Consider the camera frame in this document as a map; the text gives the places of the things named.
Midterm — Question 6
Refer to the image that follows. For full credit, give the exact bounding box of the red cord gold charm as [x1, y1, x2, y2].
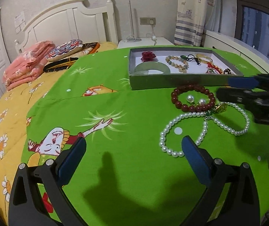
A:
[206, 62, 223, 75]

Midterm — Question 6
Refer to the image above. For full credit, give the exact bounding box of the pearl earring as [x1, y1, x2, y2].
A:
[197, 99, 206, 106]
[187, 95, 195, 105]

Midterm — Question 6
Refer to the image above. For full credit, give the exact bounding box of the white pearl necklace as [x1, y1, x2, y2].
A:
[158, 102, 251, 159]

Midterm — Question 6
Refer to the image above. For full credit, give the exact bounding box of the green pendant black cord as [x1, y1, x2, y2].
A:
[180, 53, 201, 65]

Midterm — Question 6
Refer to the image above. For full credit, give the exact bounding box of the multicolour stone bead bracelet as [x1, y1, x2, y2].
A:
[165, 55, 190, 74]

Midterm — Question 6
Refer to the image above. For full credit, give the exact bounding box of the dark red bead bracelet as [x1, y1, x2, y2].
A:
[171, 84, 216, 113]

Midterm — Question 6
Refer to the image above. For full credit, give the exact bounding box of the grey shallow jewelry box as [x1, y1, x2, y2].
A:
[128, 47, 243, 90]

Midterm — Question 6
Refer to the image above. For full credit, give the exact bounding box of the black gold flower brooch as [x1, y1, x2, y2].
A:
[223, 68, 233, 75]

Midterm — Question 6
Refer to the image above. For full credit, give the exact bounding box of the white window cabinet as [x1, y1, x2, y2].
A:
[203, 30, 269, 73]

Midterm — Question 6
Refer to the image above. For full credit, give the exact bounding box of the gold bangle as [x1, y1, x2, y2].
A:
[196, 54, 213, 64]

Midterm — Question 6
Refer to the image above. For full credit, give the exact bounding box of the dark framed window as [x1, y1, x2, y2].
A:
[235, 0, 269, 59]

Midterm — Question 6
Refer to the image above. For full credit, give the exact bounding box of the yellow daisy quilt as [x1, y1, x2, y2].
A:
[0, 42, 118, 222]

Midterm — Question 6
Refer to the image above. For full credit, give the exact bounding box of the striped printed curtain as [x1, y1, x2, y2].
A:
[174, 0, 221, 47]

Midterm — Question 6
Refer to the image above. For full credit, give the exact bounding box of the red rose brooch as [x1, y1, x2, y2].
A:
[141, 51, 156, 62]

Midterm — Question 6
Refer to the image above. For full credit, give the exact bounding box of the green jade bangle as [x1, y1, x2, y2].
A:
[134, 61, 171, 74]

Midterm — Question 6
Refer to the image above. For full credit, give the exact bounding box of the white nightstand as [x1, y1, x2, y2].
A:
[118, 37, 174, 49]

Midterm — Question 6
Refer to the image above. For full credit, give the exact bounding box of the green cartoon cloth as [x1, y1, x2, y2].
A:
[22, 49, 269, 225]

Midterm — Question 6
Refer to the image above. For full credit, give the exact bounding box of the slim desk lamp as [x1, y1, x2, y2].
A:
[127, 0, 141, 43]

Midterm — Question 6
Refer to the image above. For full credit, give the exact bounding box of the folded pink blanket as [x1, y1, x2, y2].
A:
[2, 40, 55, 91]

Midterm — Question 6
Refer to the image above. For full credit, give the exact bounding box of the black yellow folded cloth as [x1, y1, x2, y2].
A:
[43, 42, 100, 73]

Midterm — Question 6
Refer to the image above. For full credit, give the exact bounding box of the embroidered patterned pillow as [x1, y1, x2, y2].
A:
[46, 39, 83, 62]

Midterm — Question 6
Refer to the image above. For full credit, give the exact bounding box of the white wooden headboard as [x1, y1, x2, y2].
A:
[14, 0, 119, 54]

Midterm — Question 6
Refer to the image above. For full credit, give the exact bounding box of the white charger cable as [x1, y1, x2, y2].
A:
[148, 24, 158, 47]

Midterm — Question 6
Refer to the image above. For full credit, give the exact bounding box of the wall power socket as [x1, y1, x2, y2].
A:
[139, 17, 156, 26]

